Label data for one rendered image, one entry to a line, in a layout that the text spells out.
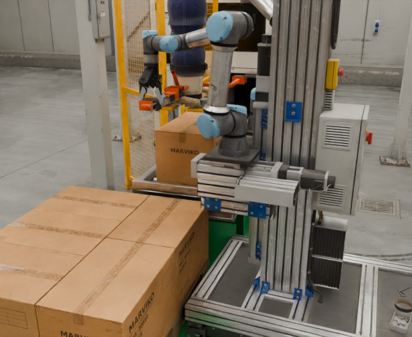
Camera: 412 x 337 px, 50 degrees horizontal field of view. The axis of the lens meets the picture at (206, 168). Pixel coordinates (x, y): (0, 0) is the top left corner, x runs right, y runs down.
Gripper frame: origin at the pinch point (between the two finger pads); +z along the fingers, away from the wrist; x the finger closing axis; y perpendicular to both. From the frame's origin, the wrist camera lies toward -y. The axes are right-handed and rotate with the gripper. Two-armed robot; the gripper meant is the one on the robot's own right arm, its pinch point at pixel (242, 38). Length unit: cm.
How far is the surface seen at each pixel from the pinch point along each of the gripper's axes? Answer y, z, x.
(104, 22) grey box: -125, -7, 43
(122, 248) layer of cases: -31, 98, -100
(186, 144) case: -29, 64, -21
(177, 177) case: -36, 88, -21
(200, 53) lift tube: -20.5, 8.0, -16.4
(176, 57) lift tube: -33.1, 10.6, -23.5
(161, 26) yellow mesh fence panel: -77, -4, 46
